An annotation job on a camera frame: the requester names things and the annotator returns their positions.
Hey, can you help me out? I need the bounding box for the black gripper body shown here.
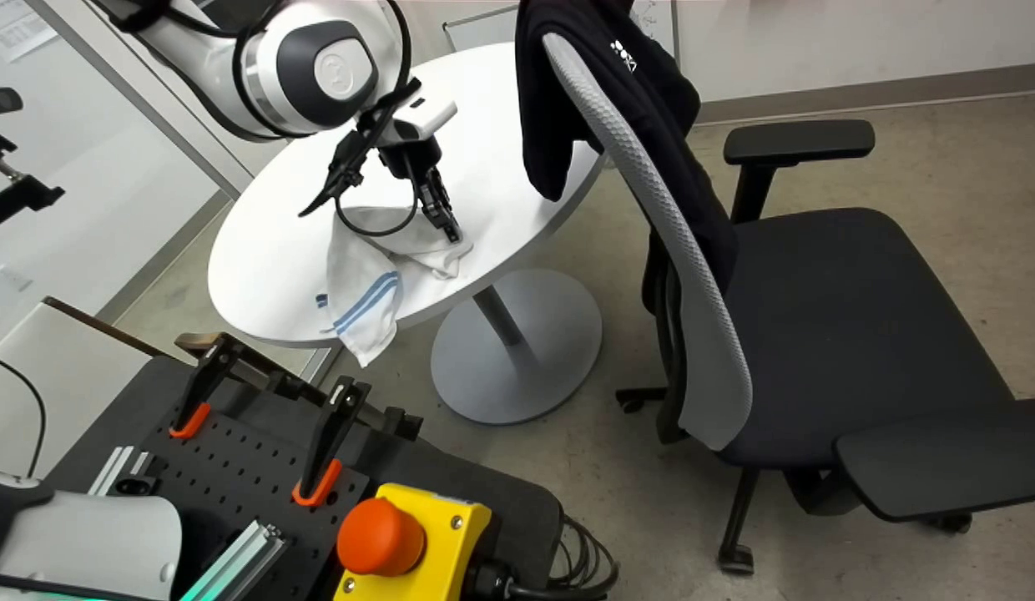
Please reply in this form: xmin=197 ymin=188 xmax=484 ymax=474
xmin=337 ymin=76 xmax=457 ymax=183

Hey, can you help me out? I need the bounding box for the white towel with blue stripes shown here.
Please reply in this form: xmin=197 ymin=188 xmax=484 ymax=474
xmin=318 ymin=217 xmax=474 ymax=367

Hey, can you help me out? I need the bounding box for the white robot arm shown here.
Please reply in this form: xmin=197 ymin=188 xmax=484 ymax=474
xmin=91 ymin=0 xmax=460 ymax=243

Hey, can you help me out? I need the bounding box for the black garment on chair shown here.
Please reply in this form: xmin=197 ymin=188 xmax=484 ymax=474
xmin=514 ymin=0 xmax=739 ymax=295

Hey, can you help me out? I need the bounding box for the grey black office chair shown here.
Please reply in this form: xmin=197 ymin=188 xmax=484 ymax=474
xmin=544 ymin=32 xmax=1035 ymax=576

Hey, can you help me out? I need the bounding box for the black perforated mounting board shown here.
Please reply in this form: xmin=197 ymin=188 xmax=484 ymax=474
xmin=50 ymin=354 xmax=563 ymax=601

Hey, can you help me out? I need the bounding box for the yellow emergency stop button box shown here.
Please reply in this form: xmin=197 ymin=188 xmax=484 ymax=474
xmin=335 ymin=483 xmax=495 ymax=601

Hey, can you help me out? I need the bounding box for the round white table pedestal base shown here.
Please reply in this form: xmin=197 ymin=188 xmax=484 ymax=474
xmin=431 ymin=267 xmax=603 ymax=428

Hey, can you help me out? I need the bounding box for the orange handled clamp right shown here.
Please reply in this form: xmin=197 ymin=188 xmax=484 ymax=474
xmin=291 ymin=377 xmax=366 ymax=508

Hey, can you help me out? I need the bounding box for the orange handled clamp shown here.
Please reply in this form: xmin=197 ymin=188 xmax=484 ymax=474
xmin=171 ymin=335 xmax=231 ymax=441
xmin=291 ymin=377 xmax=366 ymax=508

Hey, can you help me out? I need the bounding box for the orange handled clamp left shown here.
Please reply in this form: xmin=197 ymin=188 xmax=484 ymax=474
xmin=171 ymin=335 xmax=231 ymax=441

